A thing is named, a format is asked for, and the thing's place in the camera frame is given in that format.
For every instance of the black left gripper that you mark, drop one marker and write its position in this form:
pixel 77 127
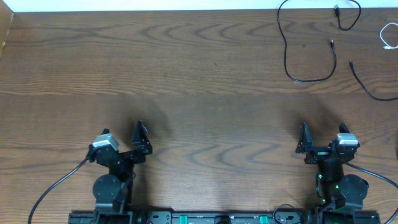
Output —
pixel 125 154

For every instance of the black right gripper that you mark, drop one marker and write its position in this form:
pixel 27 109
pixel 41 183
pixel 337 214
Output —
pixel 321 149

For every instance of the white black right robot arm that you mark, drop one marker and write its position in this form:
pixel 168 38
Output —
pixel 342 194

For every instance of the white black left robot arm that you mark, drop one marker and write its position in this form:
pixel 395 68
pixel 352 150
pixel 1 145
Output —
pixel 113 190

